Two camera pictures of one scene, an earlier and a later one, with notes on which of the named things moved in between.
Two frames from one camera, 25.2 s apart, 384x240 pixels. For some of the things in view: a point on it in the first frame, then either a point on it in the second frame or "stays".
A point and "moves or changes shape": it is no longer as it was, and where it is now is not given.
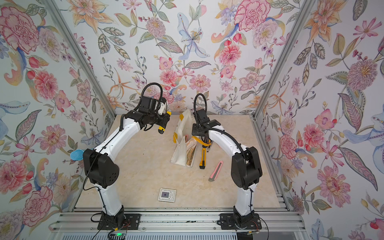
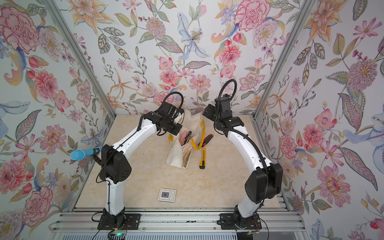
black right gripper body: [197, 130] → [213, 113]
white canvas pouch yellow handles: [185, 144] moves or changes shape
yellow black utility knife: [161, 130] moves or changes shape
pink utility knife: [215, 172] → [184, 134]
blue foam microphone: [77, 154] stays
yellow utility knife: [203, 161] stays
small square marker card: [167, 195] stays
